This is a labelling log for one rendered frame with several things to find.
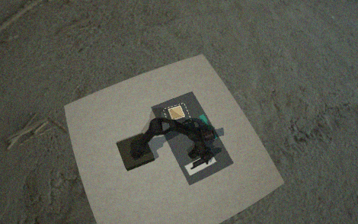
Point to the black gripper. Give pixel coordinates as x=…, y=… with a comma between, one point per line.
x=204, y=155

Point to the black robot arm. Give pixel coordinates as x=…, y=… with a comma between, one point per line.
x=155, y=129

